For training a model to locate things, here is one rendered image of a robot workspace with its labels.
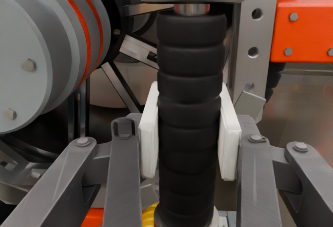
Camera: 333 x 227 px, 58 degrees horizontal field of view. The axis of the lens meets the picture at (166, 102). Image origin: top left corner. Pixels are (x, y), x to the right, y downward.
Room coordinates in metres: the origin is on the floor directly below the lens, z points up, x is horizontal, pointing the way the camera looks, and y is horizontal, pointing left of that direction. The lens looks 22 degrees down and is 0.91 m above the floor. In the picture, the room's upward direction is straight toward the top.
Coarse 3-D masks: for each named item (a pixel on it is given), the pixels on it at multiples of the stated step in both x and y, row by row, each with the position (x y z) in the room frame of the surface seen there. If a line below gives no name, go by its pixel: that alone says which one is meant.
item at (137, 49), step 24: (120, 0) 0.48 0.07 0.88; (120, 24) 0.51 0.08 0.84; (120, 48) 0.47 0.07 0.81; (144, 48) 0.47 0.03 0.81; (72, 96) 0.48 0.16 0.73; (120, 96) 0.47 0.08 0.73; (48, 120) 0.56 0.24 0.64; (72, 120) 0.48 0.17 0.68; (96, 120) 0.61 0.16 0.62; (24, 144) 0.47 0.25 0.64; (48, 144) 0.48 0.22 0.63
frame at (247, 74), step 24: (264, 0) 0.36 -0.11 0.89; (240, 24) 0.36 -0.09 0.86; (264, 24) 0.36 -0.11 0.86; (240, 48) 0.36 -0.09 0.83; (264, 48) 0.36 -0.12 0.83; (240, 72) 0.36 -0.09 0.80; (264, 72) 0.36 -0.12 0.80; (240, 96) 0.36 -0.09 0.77; (264, 96) 0.36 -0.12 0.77; (0, 144) 0.43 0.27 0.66; (0, 168) 0.39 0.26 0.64; (24, 168) 0.42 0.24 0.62; (48, 168) 0.42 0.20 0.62; (0, 192) 0.38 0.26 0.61; (24, 192) 0.37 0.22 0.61; (144, 192) 0.36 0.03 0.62
